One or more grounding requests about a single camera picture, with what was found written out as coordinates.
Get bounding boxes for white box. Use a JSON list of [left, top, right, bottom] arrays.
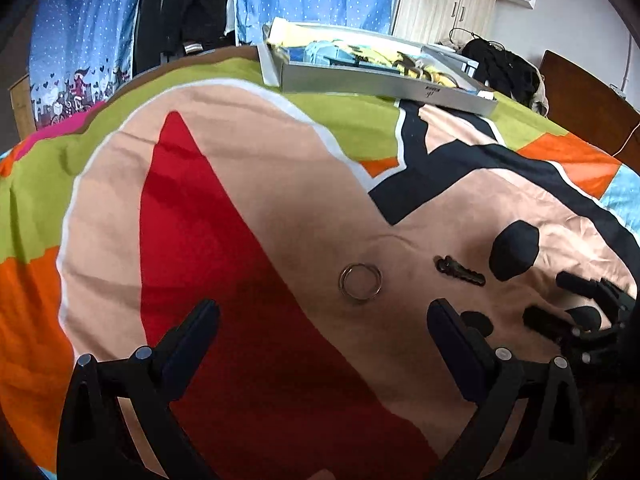
[[421, 43, 479, 77]]

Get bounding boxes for white charger cable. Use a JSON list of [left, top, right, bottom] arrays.
[[607, 85, 640, 158]]

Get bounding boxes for dark metal trinket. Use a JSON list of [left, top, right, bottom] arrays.
[[395, 55, 431, 79]]

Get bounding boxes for cream wooden wardrobe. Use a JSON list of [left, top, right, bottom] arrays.
[[390, 0, 503, 51]]

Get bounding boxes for beige furry cloth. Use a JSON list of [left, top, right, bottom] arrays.
[[530, 72, 551, 116]]

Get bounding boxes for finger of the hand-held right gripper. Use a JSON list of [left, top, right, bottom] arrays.
[[556, 270, 623, 312], [522, 305, 583, 345]]

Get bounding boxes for black hair clip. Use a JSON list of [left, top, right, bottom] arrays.
[[433, 255, 487, 287]]

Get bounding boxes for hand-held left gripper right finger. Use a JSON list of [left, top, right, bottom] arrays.
[[426, 298, 586, 480]]

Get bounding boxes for brown wooden headboard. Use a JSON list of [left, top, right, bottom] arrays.
[[540, 50, 640, 173]]

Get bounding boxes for grey jewelry tray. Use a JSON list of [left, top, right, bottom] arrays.
[[257, 16, 501, 118]]

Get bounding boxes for dark hanging clothes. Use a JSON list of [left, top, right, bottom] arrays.
[[131, 0, 238, 78]]

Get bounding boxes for black clothing pile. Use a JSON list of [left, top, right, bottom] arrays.
[[460, 37, 543, 106]]

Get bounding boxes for silver bangles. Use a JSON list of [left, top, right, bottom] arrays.
[[339, 262, 384, 304]]

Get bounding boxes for colourful printed blanket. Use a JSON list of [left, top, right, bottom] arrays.
[[0, 45, 640, 480]]

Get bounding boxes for wooden cabinet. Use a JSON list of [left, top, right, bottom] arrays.
[[7, 74, 34, 142]]

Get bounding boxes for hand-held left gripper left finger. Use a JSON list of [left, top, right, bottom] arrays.
[[56, 298, 222, 480]]

